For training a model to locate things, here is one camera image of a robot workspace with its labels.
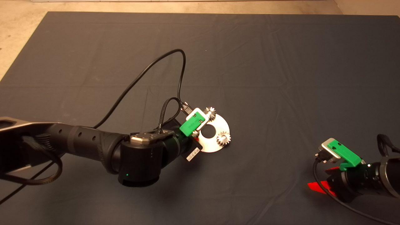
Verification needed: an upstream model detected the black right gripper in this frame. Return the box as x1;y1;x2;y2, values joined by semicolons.
308;167;364;203

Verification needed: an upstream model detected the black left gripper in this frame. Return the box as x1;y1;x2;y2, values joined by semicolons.
162;119;203;162

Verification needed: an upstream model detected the round metal carrier plate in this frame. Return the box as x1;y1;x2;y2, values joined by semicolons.
197;113;231;153

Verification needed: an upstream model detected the dark grey table cloth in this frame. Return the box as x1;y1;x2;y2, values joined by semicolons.
0;11;400;225

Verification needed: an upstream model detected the green left camera mount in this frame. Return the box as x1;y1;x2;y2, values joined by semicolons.
180;112;206;137

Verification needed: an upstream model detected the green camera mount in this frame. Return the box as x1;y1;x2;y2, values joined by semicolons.
328;141;363;171
180;112;206;137

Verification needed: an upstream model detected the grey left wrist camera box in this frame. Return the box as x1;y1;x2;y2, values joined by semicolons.
186;108;209;130

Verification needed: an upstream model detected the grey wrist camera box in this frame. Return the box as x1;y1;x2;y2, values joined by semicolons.
186;108;209;130
319;138;342;163

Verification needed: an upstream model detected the green right camera mount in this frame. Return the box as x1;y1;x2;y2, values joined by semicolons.
328;141;363;171

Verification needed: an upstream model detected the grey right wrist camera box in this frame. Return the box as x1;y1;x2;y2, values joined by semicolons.
319;138;342;163

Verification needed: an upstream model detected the braided black left arm cable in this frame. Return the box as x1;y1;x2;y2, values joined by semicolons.
159;97;183;133
0;147;63;185

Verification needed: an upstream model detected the braided black arm cable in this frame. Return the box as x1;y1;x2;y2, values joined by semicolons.
159;97;183;133
377;134;400;157
0;147;63;185

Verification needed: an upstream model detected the braided black right arm cable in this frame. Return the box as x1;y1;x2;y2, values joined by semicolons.
377;134;400;157

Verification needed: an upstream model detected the black left camera cable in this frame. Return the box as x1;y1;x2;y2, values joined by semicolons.
0;49;194;205

